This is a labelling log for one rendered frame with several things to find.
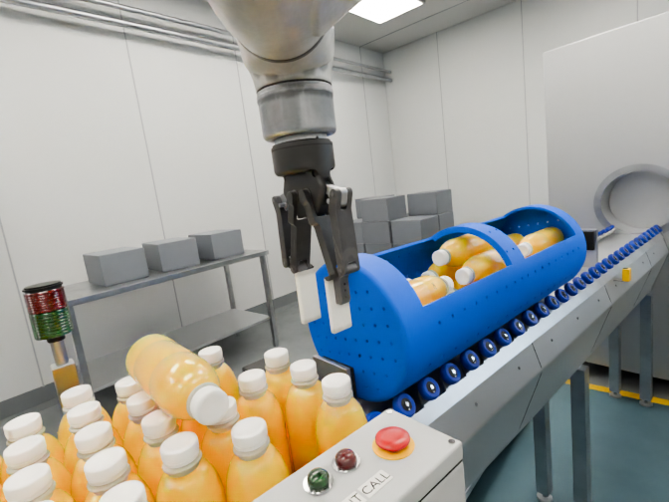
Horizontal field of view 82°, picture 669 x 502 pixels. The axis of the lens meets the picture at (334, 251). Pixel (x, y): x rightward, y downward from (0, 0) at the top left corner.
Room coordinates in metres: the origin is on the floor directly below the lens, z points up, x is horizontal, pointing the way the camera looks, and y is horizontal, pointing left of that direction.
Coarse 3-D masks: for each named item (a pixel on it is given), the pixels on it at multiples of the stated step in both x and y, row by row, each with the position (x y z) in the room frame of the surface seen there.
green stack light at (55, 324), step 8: (56, 312) 0.70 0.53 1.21; (64, 312) 0.72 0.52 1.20; (32, 320) 0.69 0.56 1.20; (40, 320) 0.69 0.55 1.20; (48, 320) 0.69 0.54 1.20; (56, 320) 0.70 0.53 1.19; (64, 320) 0.71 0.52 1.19; (72, 320) 0.74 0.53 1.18; (32, 328) 0.70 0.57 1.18; (40, 328) 0.69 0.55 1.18; (48, 328) 0.69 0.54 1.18; (56, 328) 0.70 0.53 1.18; (64, 328) 0.71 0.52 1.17; (72, 328) 0.73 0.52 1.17; (40, 336) 0.69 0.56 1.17; (48, 336) 0.69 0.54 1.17; (56, 336) 0.70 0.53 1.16
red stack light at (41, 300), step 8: (56, 288) 0.72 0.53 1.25; (64, 288) 0.73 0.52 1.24; (24, 296) 0.69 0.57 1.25; (32, 296) 0.69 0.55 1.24; (40, 296) 0.69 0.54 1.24; (48, 296) 0.70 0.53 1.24; (56, 296) 0.71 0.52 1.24; (64, 296) 0.73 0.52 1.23; (32, 304) 0.69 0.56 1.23; (40, 304) 0.69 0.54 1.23; (48, 304) 0.70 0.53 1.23; (56, 304) 0.71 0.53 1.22; (64, 304) 0.72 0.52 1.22; (32, 312) 0.69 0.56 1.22; (40, 312) 0.69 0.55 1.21; (48, 312) 0.70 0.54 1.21
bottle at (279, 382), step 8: (272, 368) 0.58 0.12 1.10; (280, 368) 0.58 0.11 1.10; (288, 368) 0.60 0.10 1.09; (272, 376) 0.58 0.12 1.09; (280, 376) 0.58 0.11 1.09; (288, 376) 0.58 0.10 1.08; (272, 384) 0.57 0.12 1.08; (280, 384) 0.57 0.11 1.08; (288, 384) 0.57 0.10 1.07; (280, 392) 0.57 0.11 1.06; (280, 400) 0.56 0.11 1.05; (288, 440) 0.56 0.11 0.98
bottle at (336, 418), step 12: (324, 396) 0.48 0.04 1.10; (348, 396) 0.47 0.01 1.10; (324, 408) 0.47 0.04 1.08; (336, 408) 0.47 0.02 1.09; (348, 408) 0.47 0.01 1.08; (360, 408) 0.48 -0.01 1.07; (324, 420) 0.46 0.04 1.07; (336, 420) 0.46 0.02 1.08; (348, 420) 0.46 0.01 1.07; (360, 420) 0.47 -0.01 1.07; (324, 432) 0.46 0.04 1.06; (336, 432) 0.45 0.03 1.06; (348, 432) 0.45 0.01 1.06; (324, 444) 0.46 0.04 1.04
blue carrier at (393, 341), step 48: (432, 240) 1.04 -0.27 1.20; (576, 240) 1.12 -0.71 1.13; (384, 288) 0.64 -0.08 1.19; (480, 288) 0.77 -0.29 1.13; (528, 288) 0.90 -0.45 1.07; (336, 336) 0.75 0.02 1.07; (384, 336) 0.64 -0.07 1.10; (432, 336) 0.65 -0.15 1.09; (480, 336) 0.79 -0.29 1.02; (384, 384) 0.65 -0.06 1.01
